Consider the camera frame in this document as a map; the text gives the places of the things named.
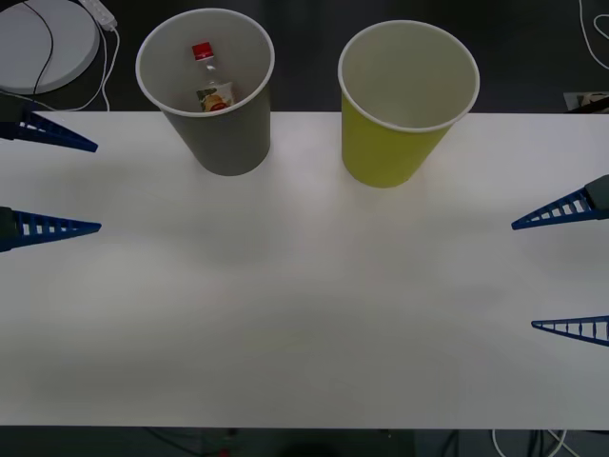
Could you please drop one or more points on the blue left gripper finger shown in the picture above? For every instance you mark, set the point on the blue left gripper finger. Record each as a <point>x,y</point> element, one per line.
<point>9,231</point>
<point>14,125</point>

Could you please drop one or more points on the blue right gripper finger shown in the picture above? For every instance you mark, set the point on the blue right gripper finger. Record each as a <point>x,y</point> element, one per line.
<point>597,200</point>
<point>600,331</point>

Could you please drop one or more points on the clear bottle with red cap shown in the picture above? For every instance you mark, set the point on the clear bottle with red cap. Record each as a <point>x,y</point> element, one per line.
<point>216,97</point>

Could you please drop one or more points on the white round floor base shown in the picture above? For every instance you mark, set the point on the white round floor base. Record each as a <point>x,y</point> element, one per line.
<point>19,47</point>

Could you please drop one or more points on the grey floor plate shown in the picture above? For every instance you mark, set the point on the grey floor plate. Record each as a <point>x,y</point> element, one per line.
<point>573,102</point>

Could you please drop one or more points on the white power strip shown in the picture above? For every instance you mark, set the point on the white power strip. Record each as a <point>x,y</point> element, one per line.
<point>102,12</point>

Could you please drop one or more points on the grey plastic waste bin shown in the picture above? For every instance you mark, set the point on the grey plastic waste bin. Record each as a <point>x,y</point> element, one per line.
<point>228,143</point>

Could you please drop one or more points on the yellow-green plastic waste bin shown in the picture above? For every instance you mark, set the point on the yellow-green plastic waste bin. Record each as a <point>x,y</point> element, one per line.
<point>385,152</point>

